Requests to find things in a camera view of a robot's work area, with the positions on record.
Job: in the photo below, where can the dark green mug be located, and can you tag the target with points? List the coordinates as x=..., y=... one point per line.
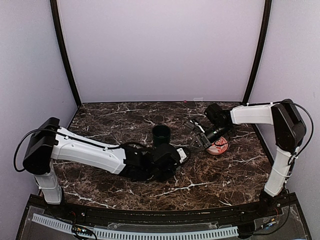
x=161, y=135

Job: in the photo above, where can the black frame post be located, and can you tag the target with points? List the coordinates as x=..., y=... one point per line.
x=63, y=52
x=259, y=50

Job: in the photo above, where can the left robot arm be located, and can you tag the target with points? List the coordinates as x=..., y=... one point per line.
x=130, y=160

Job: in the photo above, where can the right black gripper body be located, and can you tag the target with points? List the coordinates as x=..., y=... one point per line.
x=205, y=139

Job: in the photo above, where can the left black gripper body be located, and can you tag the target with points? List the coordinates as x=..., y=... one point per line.
x=153, y=176

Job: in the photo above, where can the black front table rail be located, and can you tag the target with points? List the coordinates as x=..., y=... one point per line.
x=103, y=216

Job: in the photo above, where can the left black frame post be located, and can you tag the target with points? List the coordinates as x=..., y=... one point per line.
x=63, y=52

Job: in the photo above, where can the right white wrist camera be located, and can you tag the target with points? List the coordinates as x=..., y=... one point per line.
x=195, y=126

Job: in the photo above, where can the white slotted cable duct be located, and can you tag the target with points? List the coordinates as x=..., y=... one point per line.
x=117, y=231

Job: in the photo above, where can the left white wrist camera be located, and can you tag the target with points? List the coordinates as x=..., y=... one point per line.
x=184, y=154

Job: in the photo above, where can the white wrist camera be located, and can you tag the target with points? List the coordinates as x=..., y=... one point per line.
x=184, y=154
x=195, y=126

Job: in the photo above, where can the right black frame post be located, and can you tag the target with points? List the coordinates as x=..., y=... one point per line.
x=259, y=50

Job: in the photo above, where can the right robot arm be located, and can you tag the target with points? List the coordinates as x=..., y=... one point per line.
x=292, y=126

